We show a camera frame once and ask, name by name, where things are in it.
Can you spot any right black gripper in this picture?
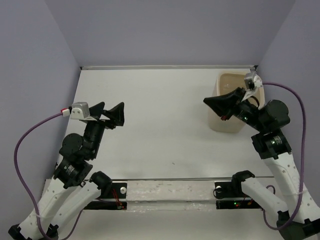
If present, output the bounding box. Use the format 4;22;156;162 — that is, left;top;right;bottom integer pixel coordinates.
205;85;268;132

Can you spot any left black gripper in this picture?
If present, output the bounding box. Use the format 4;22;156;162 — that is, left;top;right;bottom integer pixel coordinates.
85;101;126;158

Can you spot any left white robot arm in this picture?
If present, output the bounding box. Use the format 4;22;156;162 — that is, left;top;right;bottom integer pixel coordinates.
8;102;125;240

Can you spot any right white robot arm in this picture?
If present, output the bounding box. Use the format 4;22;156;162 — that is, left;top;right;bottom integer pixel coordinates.
203;87;320;240

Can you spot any beige plastic bin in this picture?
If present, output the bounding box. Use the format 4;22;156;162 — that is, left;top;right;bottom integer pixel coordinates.
203;71;265;134

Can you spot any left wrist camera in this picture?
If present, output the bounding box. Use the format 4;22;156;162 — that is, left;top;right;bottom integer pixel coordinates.
60;102;97;121

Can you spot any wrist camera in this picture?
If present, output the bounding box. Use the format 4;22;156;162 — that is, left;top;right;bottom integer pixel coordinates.
242;71;263;101
60;102;97;121

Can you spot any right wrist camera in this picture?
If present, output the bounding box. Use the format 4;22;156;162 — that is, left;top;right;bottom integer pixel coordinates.
242;71;263;101

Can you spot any metal table rail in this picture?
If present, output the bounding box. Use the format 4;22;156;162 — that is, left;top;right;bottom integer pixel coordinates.
80;64;258;71

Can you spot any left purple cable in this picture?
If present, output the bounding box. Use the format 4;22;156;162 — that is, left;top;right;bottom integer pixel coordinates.
13;111;83;240

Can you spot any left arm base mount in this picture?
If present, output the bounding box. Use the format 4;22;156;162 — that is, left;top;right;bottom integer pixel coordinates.
84;181;128;211

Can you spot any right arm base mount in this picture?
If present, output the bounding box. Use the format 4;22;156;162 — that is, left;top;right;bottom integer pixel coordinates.
212;181;262;210

